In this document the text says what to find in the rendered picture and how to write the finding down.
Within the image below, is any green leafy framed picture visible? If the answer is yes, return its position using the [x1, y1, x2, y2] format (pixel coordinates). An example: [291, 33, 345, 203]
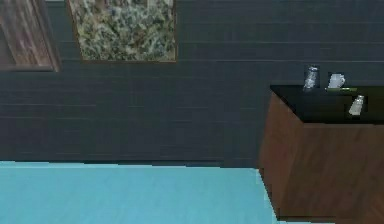
[66, 0, 178, 63]

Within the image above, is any clear drinking glass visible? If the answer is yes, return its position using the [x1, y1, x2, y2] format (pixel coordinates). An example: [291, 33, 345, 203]
[302, 65, 321, 92]

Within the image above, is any brown cabinet with black top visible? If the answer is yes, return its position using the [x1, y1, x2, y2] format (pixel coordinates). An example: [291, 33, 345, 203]
[258, 84, 384, 224]

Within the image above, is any white mug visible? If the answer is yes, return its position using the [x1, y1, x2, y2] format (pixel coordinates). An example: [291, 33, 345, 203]
[327, 73, 346, 90]

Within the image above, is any green flat utensil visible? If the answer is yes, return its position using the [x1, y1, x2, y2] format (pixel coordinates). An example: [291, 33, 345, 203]
[325, 87, 358, 93]

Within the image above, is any grey salt shaker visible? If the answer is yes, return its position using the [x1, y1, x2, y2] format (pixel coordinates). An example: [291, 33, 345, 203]
[348, 94, 366, 117]

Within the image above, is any brown framed picture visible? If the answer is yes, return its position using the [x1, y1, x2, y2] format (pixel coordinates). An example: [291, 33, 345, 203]
[0, 0, 62, 73]

